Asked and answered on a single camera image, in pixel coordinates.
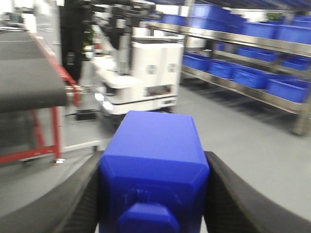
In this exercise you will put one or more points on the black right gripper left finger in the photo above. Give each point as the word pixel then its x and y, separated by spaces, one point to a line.
pixel 70 207

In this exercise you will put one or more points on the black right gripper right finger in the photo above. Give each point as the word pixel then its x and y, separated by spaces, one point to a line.
pixel 234 206

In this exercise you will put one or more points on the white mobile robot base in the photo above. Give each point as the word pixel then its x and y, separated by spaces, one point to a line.
pixel 137 70

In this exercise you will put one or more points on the steel shelf rack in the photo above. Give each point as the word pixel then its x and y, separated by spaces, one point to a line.
pixel 257 48

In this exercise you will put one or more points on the red conveyor frame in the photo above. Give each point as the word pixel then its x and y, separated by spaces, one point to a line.
pixel 33 82

